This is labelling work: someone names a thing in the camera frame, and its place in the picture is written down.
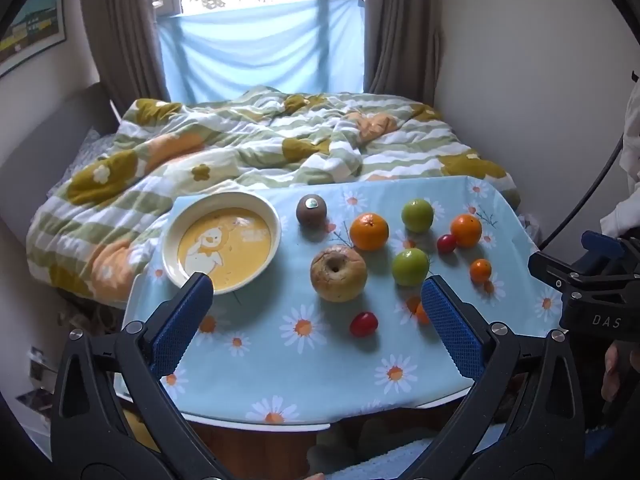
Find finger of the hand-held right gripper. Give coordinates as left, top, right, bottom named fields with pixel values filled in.
left=582, top=231, right=640, bottom=275
left=528, top=252, right=621, bottom=301

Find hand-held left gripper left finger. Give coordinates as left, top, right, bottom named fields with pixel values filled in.
left=50, top=272, right=228, bottom=461

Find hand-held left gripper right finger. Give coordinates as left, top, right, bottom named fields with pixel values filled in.
left=420, top=274, right=587, bottom=461

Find green apple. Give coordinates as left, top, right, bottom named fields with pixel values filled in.
left=391, top=248, right=431, bottom=287
left=402, top=198, right=435, bottom=234

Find cream bowl with rabbit print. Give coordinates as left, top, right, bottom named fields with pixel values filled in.
left=162, top=191, right=282, bottom=295

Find wrinkled yellow apple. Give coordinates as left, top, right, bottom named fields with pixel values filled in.
left=310, top=245, right=368, bottom=303

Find large orange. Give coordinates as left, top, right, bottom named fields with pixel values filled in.
left=349, top=212, right=390, bottom=252

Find person's right hand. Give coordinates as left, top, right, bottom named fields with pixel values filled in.
left=602, top=345, right=623, bottom=403

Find person's white clothing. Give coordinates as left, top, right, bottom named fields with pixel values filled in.
left=600, top=95, right=640, bottom=236

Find medium orange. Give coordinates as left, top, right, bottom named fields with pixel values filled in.
left=450, top=214, right=483, bottom=248

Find blue daisy tablecloth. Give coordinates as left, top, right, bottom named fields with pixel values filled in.
left=114, top=176, right=566, bottom=426

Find brown kiwi with sticker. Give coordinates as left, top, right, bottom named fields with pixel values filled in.
left=295, top=193, right=328, bottom=229

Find green striped floral blanket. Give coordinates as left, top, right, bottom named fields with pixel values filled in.
left=26, top=85, right=521, bottom=306

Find grey headboard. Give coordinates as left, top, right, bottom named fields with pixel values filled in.
left=0, top=82, right=123, bottom=196

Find brown curtain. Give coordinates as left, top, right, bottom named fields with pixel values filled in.
left=362, top=0, right=443, bottom=106
left=80, top=0, right=173, bottom=106

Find blue window cloth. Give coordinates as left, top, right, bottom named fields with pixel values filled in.
left=157, top=0, right=366, bottom=103

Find black cable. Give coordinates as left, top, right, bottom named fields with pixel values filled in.
left=537, top=72, right=640, bottom=251

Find framed wall poster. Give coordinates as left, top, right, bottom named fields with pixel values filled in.
left=0, top=0, right=67, bottom=78

